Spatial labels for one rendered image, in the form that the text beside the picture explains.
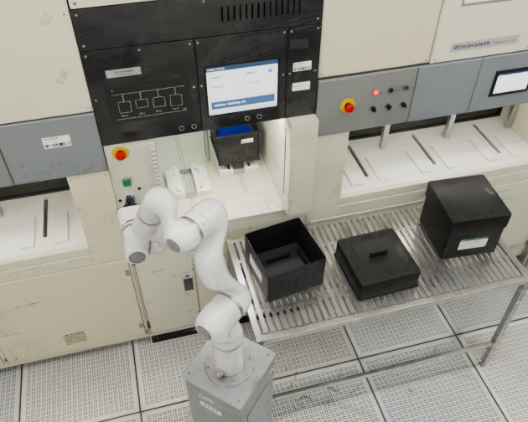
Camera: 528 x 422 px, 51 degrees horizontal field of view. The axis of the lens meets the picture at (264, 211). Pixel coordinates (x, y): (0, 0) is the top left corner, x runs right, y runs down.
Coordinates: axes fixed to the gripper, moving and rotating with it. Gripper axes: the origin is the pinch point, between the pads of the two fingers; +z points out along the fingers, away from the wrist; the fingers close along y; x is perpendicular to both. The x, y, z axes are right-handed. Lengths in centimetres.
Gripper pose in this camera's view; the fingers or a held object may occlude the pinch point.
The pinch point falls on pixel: (129, 200)
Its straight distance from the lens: 232.6
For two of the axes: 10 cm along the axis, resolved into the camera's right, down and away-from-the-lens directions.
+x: 0.0, -7.2, -7.0
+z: -2.6, -6.7, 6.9
